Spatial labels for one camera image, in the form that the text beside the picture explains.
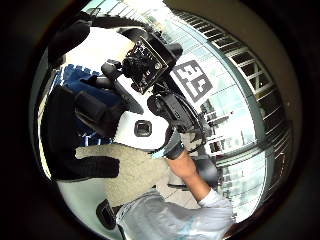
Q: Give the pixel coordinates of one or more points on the dark grey chair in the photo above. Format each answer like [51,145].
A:
[208,170]

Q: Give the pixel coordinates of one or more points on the white marker cube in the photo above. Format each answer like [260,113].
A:
[193,80]

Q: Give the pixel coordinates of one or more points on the beige cloth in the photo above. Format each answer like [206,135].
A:
[136,173]

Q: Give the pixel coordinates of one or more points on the the person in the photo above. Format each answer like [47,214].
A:
[170,216]

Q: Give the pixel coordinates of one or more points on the black palm camera board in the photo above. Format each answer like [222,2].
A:
[146,65]

